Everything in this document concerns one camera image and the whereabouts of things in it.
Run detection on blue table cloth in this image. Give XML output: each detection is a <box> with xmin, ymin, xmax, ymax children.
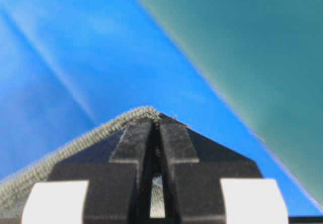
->
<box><xmin>1</xmin><ymin>0</ymin><xmax>322</xmax><ymax>216</ymax></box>

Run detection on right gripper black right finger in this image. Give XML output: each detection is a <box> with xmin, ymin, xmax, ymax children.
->
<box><xmin>159</xmin><ymin>115</ymin><xmax>289</xmax><ymax>223</ymax></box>

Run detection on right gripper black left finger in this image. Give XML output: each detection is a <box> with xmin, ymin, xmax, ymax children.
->
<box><xmin>21</xmin><ymin>119</ymin><xmax>154</xmax><ymax>223</ymax></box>

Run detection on large grey towel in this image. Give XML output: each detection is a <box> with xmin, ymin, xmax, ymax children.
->
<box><xmin>1</xmin><ymin>106</ymin><xmax>160</xmax><ymax>219</ymax></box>

